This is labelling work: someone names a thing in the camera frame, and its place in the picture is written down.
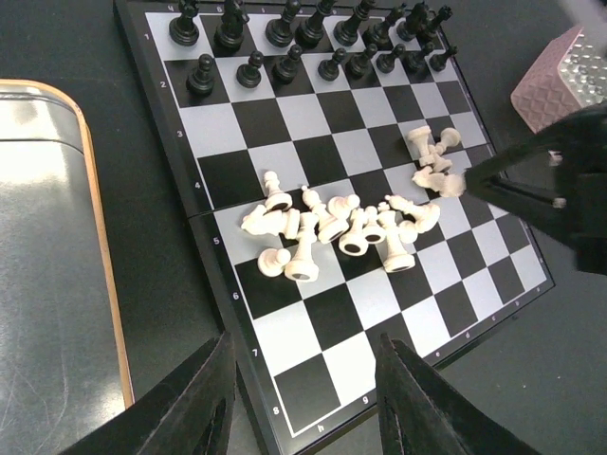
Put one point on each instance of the white chess rook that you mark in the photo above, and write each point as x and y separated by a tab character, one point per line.
419	137

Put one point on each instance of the gold metal tin tray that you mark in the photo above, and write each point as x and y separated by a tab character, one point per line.
62	348

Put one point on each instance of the pink metal tin tray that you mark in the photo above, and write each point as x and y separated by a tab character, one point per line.
569	74

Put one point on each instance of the black chess rook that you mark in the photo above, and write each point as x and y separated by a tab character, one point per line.
182	29

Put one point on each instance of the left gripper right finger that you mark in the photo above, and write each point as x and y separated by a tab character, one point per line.
419	412

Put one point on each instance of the white chess pawn lying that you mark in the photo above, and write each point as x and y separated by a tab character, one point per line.
449	138

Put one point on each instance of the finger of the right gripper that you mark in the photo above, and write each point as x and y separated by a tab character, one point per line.
574	213

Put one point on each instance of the black and silver chessboard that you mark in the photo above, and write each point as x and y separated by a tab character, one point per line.
277	157

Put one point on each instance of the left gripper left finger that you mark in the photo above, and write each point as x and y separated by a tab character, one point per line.
188	412

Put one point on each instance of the white chess piece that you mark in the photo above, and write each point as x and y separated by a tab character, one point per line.
398	258

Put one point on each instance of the black chess pawn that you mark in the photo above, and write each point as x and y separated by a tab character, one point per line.
201	80

